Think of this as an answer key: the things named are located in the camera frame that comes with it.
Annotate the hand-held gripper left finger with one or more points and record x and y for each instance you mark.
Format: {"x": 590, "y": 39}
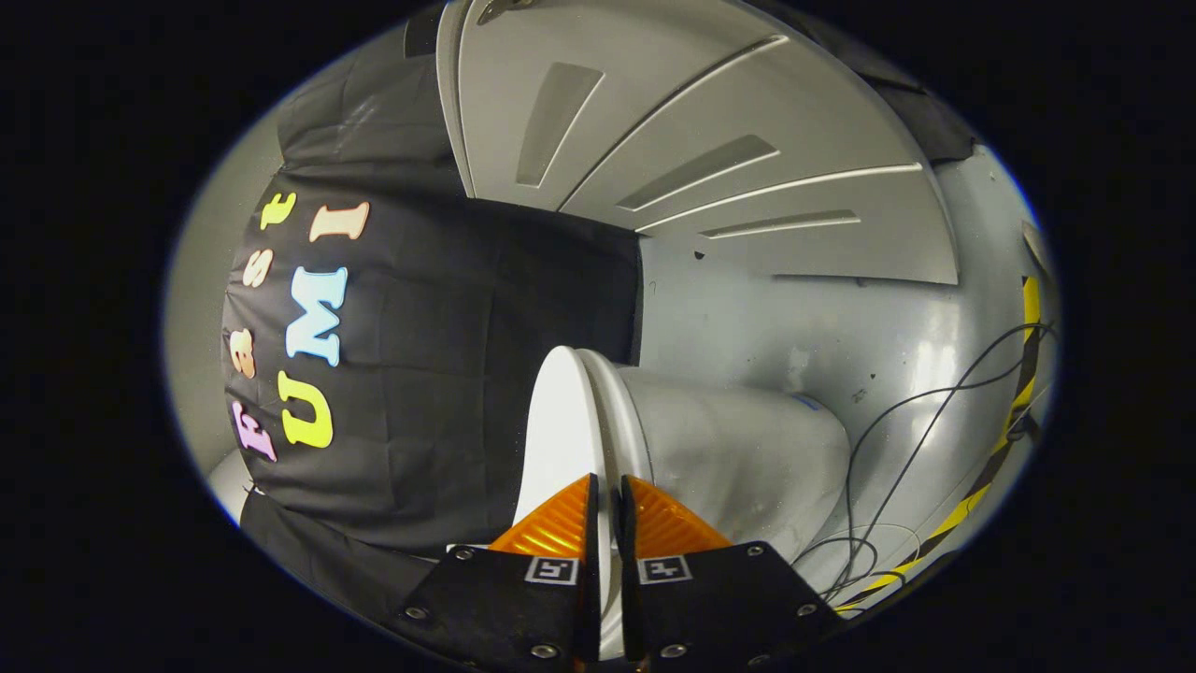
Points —
{"x": 523, "y": 608}

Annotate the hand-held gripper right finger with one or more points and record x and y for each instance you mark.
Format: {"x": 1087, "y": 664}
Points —
{"x": 710, "y": 608}

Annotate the white toilet lid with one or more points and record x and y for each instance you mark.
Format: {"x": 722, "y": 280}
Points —
{"x": 561, "y": 430}

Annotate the white toilet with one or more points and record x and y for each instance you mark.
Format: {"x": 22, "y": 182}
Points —
{"x": 738, "y": 458}

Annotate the black backdrop cloth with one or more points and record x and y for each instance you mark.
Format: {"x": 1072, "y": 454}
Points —
{"x": 467, "y": 374}

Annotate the yellow black floor tape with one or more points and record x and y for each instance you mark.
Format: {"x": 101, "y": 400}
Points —
{"x": 981, "y": 486}

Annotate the white cabinet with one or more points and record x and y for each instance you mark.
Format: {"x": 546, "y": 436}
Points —
{"x": 710, "y": 121}

